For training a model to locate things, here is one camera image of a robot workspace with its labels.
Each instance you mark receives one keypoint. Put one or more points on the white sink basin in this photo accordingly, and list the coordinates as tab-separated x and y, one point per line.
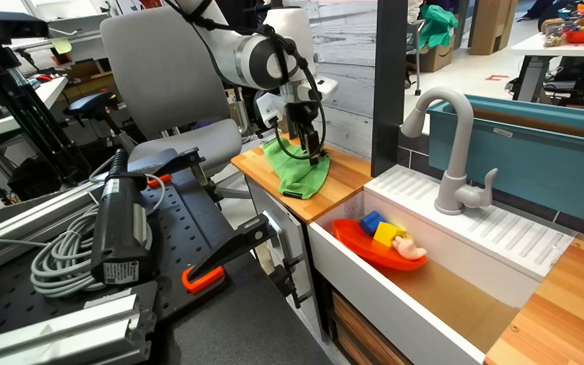
508	229

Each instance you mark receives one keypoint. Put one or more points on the black pegboard table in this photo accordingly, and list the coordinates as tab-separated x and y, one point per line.
192	229

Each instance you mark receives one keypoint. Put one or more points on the red basket with toys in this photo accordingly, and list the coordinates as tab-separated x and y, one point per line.
578	31

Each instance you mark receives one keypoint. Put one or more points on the long aluminium rail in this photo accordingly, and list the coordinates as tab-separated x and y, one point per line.
28	216

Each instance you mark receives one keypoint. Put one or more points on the grey toy faucet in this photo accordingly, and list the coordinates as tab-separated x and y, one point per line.
455	183

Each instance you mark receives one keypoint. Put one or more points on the green towel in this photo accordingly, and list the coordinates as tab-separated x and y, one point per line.
295	177

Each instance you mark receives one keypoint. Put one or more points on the black camera tripod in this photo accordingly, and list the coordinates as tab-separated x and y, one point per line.
28	114

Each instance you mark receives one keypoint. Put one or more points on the wooden toy kitchen counter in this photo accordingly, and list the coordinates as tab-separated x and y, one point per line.
345	179

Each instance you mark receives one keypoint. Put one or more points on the hanging green cloth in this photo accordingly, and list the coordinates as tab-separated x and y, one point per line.
436	25

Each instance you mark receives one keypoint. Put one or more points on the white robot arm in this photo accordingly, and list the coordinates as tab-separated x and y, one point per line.
238	58

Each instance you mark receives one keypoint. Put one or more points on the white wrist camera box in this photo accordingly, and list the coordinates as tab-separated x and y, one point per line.
270	108

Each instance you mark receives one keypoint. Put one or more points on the teal plastic bin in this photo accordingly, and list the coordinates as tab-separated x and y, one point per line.
543	162

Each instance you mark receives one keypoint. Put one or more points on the cardboard box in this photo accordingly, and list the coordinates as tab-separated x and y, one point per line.
491	23

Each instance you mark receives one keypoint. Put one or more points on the yellow toy block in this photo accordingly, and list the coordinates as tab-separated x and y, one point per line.
386	234

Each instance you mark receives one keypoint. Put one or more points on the orange black clamp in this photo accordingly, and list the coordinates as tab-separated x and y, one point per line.
177	166
238	246

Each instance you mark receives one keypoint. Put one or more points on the cluttered white desk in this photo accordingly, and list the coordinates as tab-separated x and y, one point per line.
0	114

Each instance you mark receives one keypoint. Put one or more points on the grey office chair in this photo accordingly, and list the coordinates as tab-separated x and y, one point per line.
162	74

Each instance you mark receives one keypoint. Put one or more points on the black stereo camera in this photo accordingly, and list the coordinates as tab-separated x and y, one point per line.
120	224

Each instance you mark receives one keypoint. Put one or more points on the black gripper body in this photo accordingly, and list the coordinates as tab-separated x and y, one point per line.
303	116

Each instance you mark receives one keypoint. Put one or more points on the pink toy figure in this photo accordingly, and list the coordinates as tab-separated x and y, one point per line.
411	249

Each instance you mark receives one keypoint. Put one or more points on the blue toy block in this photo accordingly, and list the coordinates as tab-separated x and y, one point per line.
371	222

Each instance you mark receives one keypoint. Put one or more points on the dark upright post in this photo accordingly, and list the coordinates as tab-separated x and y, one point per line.
388	87

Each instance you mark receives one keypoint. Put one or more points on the white background table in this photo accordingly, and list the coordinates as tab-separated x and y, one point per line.
549	58

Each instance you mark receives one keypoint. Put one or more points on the red plastic bowl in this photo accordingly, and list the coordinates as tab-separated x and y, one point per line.
366	251

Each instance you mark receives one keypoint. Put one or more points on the aluminium extrusion block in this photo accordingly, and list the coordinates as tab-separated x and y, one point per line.
55	336

